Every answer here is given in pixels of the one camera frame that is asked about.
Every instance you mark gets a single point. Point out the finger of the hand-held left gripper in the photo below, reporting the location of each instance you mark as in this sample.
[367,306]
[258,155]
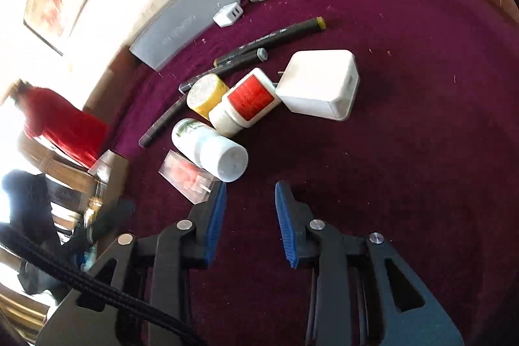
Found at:
[115,214]

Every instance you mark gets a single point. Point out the yellow capped black marker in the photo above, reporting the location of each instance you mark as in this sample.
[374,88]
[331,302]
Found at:
[279,34]

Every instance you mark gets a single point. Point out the large white charger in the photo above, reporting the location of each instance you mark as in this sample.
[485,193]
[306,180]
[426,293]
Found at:
[320,84]

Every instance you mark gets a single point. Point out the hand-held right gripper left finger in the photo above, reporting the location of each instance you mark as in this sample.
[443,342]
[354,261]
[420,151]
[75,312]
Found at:
[215,224]

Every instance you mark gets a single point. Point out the yellow jar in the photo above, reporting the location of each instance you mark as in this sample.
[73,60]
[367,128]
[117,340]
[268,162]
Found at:
[206,96]

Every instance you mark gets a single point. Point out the clear plastic packet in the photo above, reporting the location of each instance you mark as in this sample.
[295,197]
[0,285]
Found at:
[184,175]

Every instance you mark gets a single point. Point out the white multi-port charger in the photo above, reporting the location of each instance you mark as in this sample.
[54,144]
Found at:
[229,15]

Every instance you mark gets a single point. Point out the grey capped black marker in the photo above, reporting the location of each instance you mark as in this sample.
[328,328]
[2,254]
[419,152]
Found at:
[243,59]

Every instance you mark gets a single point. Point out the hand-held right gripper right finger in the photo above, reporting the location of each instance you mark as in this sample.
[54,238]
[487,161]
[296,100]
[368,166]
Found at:
[286,224]

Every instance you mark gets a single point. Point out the purple capped black marker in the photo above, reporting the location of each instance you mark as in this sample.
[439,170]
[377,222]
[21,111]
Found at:
[162,121]

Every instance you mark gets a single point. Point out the red label white bottle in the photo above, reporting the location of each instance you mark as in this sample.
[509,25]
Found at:
[243,102]

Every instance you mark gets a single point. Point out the green label white bottle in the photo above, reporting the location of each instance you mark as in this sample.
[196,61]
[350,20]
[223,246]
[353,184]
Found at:
[206,147]

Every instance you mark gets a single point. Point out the grey rectangular box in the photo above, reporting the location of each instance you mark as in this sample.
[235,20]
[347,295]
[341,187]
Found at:
[182,25]

